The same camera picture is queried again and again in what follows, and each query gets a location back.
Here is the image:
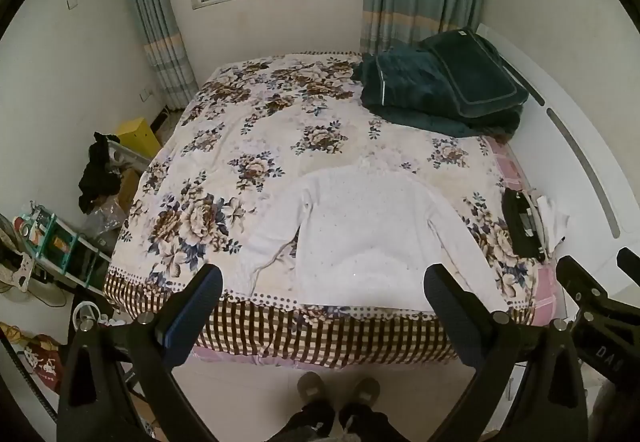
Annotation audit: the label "black garment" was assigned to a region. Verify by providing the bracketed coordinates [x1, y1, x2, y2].
[77, 132, 124, 215]

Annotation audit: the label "person's legs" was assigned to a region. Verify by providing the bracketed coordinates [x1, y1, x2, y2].
[272, 401, 402, 442]

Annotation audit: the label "yellow box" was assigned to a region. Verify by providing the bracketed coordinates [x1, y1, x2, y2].
[116, 118, 162, 159]

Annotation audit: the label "dark green pillow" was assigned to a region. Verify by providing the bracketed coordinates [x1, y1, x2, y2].
[420, 27, 530, 118]

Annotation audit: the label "pink checked mattress sheet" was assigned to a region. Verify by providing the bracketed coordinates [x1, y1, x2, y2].
[487, 135, 567, 325]

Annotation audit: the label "teal storage rack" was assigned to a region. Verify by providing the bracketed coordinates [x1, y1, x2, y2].
[14, 202, 112, 294]

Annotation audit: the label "dark green blanket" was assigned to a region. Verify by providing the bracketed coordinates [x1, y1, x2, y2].
[352, 45, 524, 138]

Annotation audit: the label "white cloth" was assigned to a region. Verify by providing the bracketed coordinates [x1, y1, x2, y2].
[529, 189, 571, 254]

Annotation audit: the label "cardboard box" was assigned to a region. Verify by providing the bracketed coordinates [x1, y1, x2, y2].
[117, 167, 142, 218]

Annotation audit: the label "narrow grey-green curtain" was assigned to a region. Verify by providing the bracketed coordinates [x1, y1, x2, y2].
[117, 0, 199, 111]

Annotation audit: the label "floral bedsheet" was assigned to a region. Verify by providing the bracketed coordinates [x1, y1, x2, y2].
[102, 50, 540, 369]

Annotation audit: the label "red bag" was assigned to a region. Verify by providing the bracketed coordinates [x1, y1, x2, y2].
[22, 334, 64, 394]

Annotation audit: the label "grey metal frame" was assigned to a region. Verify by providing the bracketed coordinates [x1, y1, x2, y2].
[109, 142, 152, 169]

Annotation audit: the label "clear plastic bag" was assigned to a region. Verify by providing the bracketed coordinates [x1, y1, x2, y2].
[82, 199, 127, 248]

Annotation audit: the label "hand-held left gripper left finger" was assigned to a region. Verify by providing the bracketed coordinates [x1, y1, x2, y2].
[56, 263, 224, 442]

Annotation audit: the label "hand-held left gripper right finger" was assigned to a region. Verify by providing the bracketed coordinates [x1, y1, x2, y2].
[423, 263, 589, 442]

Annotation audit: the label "white headboard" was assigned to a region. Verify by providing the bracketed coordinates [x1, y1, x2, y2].
[475, 22, 640, 264]

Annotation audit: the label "person's left shoe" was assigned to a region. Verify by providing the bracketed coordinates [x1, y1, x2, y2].
[297, 371, 324, 412]

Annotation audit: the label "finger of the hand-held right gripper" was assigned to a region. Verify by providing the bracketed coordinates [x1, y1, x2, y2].
[556, 255, 640, 323]
[616, 247, 640, 279]

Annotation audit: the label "white knit sweater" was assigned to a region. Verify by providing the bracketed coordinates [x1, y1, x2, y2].
[239, 165, 509, 314]

